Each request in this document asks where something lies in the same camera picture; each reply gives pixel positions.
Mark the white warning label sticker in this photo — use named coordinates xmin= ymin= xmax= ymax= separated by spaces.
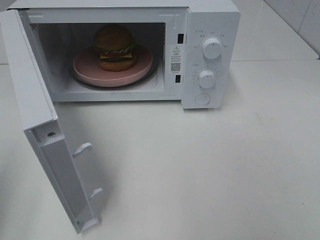
xmin=169 ymin=44 xmax=184 ymax=74

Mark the upper white power knob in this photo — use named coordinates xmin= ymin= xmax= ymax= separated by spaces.
xmin=200 ymin=35 xmax=223 ymax=60

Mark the glass microwave turntable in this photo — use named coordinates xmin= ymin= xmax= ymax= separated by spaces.
xmin=65 ymin=59 xmax=162 ymax=92

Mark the lower white timer knob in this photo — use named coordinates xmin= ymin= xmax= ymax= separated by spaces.
xmin=198 ymin=70 xmax=216 ymax=89

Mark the round white door button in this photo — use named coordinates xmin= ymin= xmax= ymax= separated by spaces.
xmin=195 ymin=93 xmax=211 ymax=105

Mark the pink round plate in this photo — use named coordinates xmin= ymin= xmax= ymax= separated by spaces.
xmin=73 ymin=45 xmax=155 ymax=88

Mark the toy burger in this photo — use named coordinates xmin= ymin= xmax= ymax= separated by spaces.
xmin=93 ymin=23 xmax=137 ymax=72

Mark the white microwave oven body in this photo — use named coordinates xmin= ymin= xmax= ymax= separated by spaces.
xmin=5 ymin=0 xmax=241 ymax=109

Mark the white microwave door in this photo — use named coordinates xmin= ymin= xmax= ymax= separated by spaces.
xmin=0 ymin=9 xmax=102 ymax=233

